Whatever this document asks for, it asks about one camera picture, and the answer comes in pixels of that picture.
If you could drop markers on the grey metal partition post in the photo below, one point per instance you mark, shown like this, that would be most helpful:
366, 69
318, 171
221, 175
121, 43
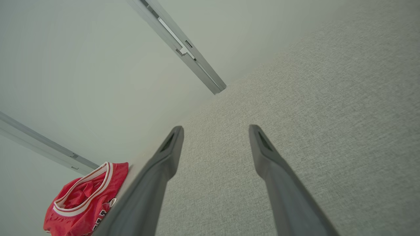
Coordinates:
183, 49
39, 144

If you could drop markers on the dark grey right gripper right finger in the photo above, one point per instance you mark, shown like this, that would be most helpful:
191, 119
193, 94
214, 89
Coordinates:
288, 196

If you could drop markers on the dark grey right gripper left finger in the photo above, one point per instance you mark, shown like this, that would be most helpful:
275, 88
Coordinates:
147, 190

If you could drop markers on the red lettered basketball jersey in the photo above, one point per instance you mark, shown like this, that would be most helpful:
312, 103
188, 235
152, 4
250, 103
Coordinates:
75, 209

